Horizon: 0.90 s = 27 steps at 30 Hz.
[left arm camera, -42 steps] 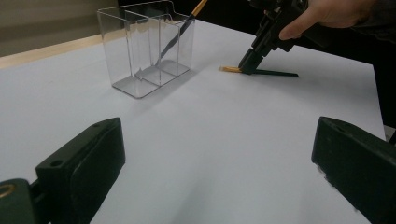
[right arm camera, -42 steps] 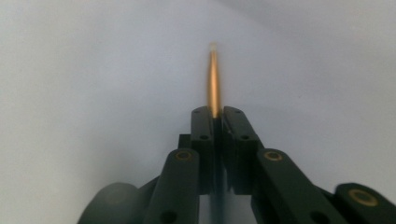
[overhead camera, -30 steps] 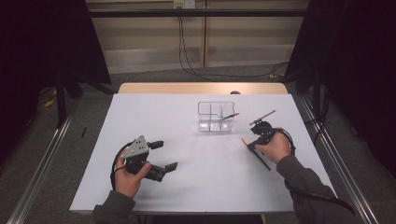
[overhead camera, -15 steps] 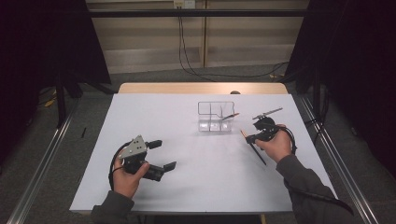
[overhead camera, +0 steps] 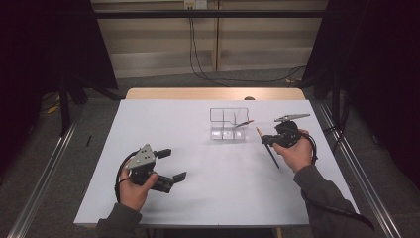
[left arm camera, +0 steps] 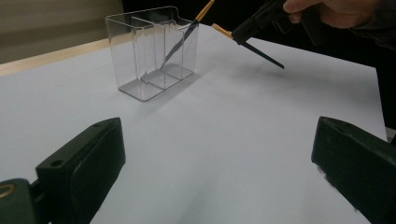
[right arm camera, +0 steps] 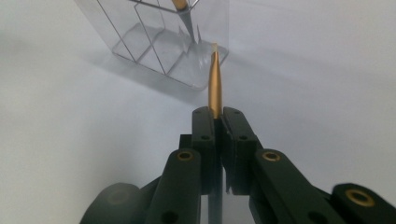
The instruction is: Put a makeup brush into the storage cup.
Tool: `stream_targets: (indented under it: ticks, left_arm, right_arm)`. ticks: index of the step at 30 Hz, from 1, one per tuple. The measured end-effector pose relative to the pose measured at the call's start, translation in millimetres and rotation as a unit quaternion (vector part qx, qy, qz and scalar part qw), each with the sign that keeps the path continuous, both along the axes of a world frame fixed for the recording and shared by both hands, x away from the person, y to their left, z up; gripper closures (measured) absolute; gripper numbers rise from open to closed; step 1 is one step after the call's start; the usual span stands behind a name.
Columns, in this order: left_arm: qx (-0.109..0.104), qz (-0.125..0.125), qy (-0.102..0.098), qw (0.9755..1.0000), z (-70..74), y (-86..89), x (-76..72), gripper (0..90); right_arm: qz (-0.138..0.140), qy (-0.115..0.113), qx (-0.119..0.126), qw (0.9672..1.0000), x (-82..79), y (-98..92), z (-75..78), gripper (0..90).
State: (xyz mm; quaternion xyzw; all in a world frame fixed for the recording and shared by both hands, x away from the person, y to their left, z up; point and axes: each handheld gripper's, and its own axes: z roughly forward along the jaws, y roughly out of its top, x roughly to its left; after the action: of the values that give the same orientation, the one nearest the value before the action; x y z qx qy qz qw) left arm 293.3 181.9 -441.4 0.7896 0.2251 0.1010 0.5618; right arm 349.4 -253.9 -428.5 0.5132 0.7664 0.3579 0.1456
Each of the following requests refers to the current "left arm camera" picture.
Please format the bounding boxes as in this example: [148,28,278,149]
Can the clear plastic pen holder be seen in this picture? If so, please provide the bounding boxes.
[104,5,201,103]

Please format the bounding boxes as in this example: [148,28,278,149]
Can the wooden table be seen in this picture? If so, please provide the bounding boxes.
[0,32,134,78]

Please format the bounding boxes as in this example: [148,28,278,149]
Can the black pencil with orange end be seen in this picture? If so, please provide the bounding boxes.
[211,22,286,70]
[160,0,216,71]

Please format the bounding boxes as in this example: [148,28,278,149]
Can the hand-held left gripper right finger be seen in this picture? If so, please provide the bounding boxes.
[311,116,396,224]

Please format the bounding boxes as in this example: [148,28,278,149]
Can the white table sheet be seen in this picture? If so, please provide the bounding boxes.
[0,22,389,224]

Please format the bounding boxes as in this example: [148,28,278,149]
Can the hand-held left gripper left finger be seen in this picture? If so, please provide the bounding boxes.
[35,117,127,224]

